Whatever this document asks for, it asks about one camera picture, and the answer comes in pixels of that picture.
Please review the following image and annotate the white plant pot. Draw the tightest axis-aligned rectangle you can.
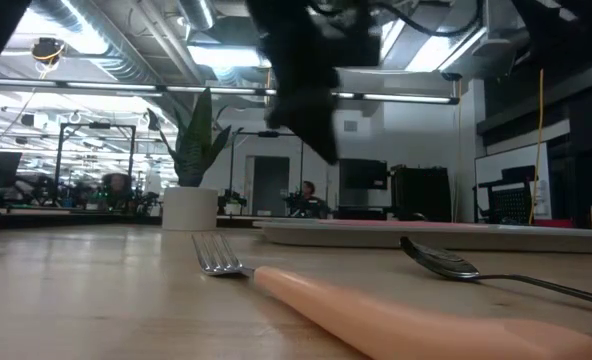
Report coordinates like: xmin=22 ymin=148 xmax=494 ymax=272
xmin=161 ymin=186 xmax=219 ymax=232

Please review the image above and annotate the pink plate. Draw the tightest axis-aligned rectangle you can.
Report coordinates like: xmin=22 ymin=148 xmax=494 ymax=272
xmin=315 ymin=218 xmax=480 ymax=228

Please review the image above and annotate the ceiling cable reel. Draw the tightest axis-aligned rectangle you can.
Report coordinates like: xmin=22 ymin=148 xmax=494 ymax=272
xmin=30 ymin=37 xmax=67 ymax=66

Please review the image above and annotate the person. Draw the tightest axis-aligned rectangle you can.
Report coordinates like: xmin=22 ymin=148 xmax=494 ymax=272
xmin=100 ymin=172 xmax=133 ymax=209
xmin=298 ymin=180 xmax=328 ymax=219

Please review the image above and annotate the black mesh chair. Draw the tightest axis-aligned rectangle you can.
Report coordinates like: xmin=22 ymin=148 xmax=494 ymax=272
xmin=473 ymin=165 xmax=537 ymax=225

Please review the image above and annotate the grey door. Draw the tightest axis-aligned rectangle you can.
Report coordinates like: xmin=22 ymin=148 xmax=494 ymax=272
xmin=252 ymin=156 xmax=291 ymax=217

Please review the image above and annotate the background workbench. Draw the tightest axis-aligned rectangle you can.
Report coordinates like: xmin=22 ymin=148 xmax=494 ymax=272
xmin=0 ymin=207 xmax=163 ymax=232

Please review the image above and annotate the green snake plant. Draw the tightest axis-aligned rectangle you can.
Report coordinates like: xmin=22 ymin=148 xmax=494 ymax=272
xmin=146 ymin=88 xmax=245 ymax=189

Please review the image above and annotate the black cabinet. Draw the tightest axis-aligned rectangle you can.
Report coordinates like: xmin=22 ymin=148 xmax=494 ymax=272
xmin=390 ymin=164 xmax=453 ymax=223

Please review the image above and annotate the white whiteboard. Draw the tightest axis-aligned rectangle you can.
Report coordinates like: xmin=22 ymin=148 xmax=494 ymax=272
xmin=474 ymin=142 xmax=552 ymax=221

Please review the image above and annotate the fork with peach plastic handle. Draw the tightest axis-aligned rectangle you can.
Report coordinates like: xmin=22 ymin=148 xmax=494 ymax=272
xmin=190 ymin=232 xmax=592 ymax=360

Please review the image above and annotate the red flat item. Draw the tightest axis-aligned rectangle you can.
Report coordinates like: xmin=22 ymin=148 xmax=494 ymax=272
xmin=533 ymin=218 xmax=576 ymax=229

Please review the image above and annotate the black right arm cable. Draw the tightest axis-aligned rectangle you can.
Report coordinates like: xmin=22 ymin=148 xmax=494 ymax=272
xmin=370 ymin=0 xmax=485 ymax=39

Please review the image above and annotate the yellow hanging cable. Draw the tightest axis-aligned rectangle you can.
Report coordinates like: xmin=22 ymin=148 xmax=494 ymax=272
xmin=453 ymin=79 xmax=464 ymax=222
xmin=528 ymin=68 xmax=546 ymax=225

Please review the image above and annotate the metal spoon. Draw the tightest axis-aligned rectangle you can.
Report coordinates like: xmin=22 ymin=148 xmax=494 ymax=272
xmin=399 ymin=235 xmax=592 ymax=309

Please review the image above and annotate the black screen on stand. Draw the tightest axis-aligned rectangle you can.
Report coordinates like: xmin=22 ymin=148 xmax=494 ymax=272
xmin=339 ymin=158 xmax=389 ymax=191

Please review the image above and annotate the grey serving tray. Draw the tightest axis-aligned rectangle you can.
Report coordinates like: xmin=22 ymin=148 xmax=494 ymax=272
xmin=253 ymin=219 xmax=592 ymax=254

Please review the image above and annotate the black metal frame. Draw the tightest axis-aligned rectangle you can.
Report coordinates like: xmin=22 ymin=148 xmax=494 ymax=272
xmin=229 ymin=130 xmax=306 ymax=211
xmin=54 ymin=122 xmax=137 ymax=206

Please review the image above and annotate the long ceiling light bar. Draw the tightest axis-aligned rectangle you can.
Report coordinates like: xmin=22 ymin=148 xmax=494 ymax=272
xmin=0 ymin=77 xmax=460 ymax=106

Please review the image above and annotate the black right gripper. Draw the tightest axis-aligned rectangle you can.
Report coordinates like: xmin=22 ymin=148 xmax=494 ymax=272
xmin=245 ymin=0 xmax=357 ymax=166

